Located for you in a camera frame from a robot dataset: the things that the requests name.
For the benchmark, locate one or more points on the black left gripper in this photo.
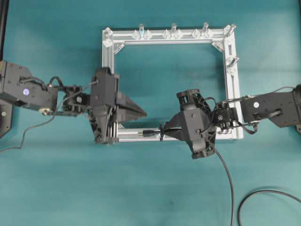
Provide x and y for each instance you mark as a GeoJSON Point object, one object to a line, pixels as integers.
{"type": "Point", "coordinates": [103, 99]}

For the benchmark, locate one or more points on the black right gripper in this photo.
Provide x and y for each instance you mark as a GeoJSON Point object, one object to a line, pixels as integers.
{"type": "Point", "coordinates": [193, 124]}

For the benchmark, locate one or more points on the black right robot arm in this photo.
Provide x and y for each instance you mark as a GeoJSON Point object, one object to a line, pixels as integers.
{"type": "Point", "coordinates": [281, 108]}

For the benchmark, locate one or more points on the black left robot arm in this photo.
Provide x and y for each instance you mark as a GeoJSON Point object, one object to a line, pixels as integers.
{"type": "Point", "coordinates": [19, 88]}

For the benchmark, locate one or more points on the clear left corner peg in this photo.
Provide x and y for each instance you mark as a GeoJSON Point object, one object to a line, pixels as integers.
{"type": "Point", "coordinates": [107, 37]}

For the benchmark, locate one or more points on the clear corner peg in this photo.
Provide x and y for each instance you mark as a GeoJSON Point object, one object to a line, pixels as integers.
{"type": "Point", "coordinates": [232, 27]}
{"type": "Point", "coordinates": [107, 37]}

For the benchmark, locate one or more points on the clear side peg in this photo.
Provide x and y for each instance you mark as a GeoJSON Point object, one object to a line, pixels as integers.
{"type": "Point", "coordinates": [231, 61]}

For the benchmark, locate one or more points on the clear right peg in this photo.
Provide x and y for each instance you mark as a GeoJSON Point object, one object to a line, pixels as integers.
{"type": "Point", "coordinates": [205, 29]}

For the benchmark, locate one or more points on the aluminium extrusion frame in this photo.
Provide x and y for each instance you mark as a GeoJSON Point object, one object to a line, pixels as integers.
{"type": "Point", "coordinates": [154, 69]}

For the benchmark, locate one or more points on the black table edge rail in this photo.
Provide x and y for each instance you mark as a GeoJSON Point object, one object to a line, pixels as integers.
{"type": "Point", "coordinates": [4, 5]}

